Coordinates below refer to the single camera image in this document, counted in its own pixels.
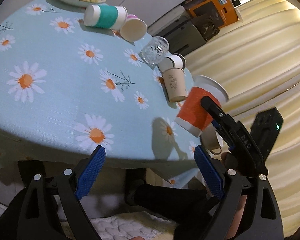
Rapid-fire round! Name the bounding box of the orange banded paper cup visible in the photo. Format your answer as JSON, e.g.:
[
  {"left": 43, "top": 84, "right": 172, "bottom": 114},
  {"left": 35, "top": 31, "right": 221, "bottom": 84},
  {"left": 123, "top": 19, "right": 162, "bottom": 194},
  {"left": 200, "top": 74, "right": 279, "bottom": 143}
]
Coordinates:
[{"left": 174, "top": 75, "right": 229, "bottom": 137}]

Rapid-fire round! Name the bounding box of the beige kraft paper cup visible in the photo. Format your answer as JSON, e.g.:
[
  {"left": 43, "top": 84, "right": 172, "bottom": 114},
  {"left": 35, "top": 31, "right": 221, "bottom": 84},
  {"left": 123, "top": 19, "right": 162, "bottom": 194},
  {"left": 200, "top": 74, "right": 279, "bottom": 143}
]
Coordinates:
[{"left": 162, "top": 68, "right": 187, "bottom": 102}]

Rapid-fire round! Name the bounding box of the black and white paper cup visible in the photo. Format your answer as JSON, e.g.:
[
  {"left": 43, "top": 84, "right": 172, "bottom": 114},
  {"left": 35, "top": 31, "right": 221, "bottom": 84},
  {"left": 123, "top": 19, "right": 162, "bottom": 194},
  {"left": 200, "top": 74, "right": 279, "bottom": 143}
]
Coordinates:
[{"left": 158, "top": 54, "right": 186, "bottom": 73}]

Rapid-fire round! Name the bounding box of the pink banded paper cup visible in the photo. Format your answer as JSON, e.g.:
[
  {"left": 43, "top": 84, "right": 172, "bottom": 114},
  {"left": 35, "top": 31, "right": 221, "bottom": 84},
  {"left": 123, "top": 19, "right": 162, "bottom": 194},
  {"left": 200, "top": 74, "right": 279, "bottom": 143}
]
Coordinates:
[{"left": 120, "top": 14, "right": 147, "bottom": 42}]

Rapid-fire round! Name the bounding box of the teal banded paper cup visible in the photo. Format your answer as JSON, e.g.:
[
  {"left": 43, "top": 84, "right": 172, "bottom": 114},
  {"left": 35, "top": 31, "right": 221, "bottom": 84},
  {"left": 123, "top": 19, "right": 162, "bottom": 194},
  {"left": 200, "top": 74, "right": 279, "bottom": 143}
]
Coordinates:
[{"left": 83, "top": 5, "right": 128, "bottom": 30}]

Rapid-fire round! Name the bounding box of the person's right hand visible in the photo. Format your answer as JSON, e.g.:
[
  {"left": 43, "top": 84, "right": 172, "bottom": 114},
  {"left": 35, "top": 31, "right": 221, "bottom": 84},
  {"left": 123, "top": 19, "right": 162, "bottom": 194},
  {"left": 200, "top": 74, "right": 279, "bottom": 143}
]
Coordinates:
[{"left": 221, "top": 152, "right": 238, "bottom": 170}]

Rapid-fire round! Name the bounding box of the cream pleated curtain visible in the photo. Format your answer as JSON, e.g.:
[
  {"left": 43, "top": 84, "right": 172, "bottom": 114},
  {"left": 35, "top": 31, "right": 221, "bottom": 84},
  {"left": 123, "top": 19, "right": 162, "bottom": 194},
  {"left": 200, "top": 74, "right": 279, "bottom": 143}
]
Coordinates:
[{"left": 186, "top": 0, "right": 300, "bottom": 237}]

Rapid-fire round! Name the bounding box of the dark grey cabinet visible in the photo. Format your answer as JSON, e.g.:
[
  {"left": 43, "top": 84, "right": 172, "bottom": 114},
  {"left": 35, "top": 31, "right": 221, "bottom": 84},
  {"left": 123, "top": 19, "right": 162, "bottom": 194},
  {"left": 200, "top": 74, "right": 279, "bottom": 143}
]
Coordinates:
[{"left": 157, "top": 16, "right": 220, "bottom": 56}]

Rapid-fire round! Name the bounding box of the clear crystal glass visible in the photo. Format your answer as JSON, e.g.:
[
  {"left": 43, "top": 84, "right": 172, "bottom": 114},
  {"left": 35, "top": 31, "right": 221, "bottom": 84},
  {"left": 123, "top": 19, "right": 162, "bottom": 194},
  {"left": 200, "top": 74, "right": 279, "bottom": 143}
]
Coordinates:
[{"left": 140, "top": 36, "right": 170, "bottom": 64}]

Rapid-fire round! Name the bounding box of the white lace cushion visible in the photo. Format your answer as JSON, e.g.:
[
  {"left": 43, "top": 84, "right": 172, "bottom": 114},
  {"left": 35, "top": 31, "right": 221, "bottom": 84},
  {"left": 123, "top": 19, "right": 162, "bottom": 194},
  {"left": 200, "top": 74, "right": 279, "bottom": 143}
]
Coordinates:
[{"left": 91, "top": 211, "right": 176, "bottom": 239}]

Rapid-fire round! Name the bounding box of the daisy print blue tablecloth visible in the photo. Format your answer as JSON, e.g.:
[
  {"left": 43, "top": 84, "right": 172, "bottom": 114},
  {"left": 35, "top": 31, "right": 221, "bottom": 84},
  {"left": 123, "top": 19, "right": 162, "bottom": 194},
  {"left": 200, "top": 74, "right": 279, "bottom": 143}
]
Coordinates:
[{"left": 0, "top": 0, "right": 200, "bottom": 188}]

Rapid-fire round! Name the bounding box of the orange cardboard box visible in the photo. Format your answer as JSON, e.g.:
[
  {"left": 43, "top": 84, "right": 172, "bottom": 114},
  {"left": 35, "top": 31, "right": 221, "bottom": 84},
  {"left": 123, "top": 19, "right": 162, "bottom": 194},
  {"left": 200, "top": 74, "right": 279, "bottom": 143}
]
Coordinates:
[{"left": 182, "top": 0, "right": 240, "bottom": 28}]

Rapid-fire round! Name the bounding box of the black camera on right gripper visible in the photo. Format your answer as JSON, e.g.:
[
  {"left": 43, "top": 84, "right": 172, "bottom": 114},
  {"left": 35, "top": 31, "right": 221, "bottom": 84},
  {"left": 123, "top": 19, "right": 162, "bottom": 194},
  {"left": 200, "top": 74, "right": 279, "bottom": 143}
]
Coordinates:
[{"left": 250, "top": 107, "right": 283, "bottom": 162}]

